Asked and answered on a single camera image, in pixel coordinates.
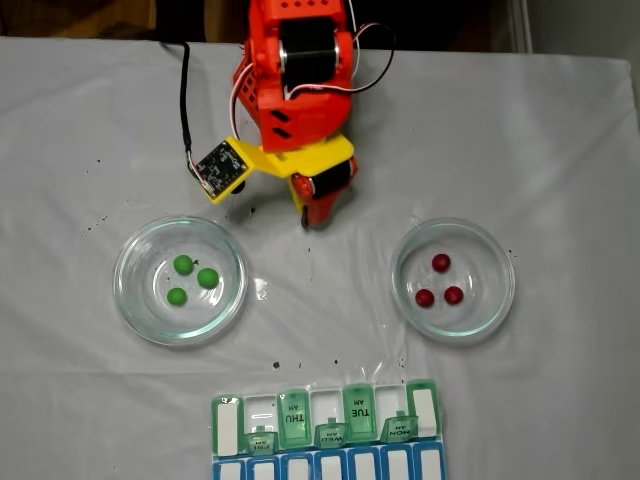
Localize white red servo wire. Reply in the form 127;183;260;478
287;0;397;101

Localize weekly pill organizer box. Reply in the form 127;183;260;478
208;378;446;480

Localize glass bowl of green balls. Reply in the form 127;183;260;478
112;214;250;347

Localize black camera cable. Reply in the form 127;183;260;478
159;40;197;167

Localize glass bowl of red balls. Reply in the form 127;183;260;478
389;217;516;346

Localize white tablecloth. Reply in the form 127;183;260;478
0;35;640;480

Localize camera board on yellow mount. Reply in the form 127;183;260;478
192;135;261;206

